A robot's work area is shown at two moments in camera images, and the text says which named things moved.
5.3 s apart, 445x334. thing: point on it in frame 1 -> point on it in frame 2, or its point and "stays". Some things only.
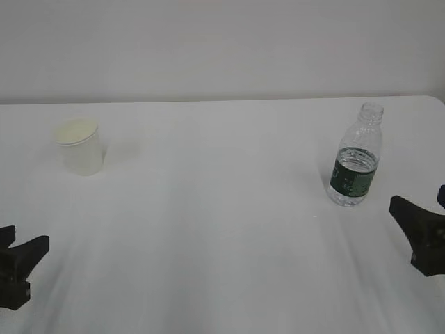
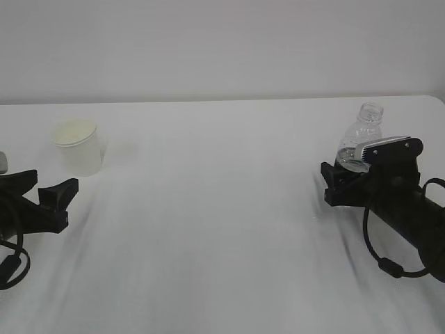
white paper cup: [78, 144] stays
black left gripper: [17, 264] -> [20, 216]
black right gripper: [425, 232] -> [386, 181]
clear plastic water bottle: [357, 157] stays
